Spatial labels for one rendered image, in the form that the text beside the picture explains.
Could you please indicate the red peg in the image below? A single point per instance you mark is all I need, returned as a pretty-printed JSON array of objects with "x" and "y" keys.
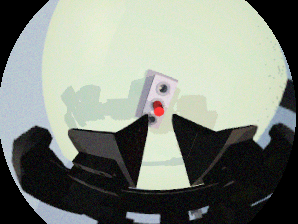
[{"x": 158, "y": 108}]

